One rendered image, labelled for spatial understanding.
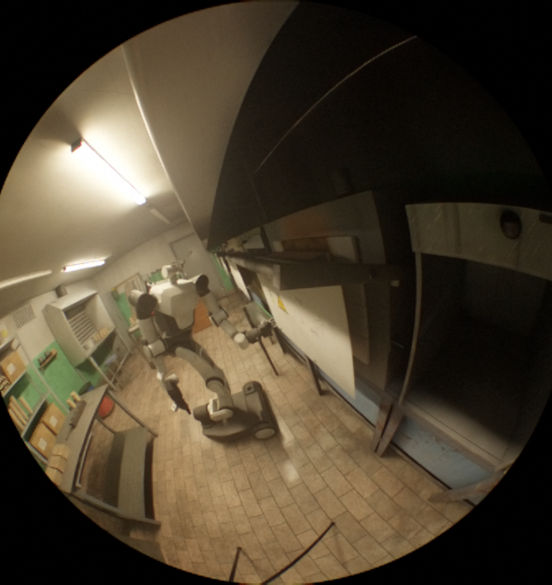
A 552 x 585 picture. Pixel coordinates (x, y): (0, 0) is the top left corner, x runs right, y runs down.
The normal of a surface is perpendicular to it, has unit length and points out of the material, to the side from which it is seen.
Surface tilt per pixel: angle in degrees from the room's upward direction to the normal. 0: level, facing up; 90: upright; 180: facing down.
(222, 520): 0
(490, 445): 0
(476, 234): 90
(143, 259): 90
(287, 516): 0
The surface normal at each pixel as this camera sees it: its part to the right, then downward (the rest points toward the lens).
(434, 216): -0.87, 0.43
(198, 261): 0.38, 0.22
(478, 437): -0.32, -0.88
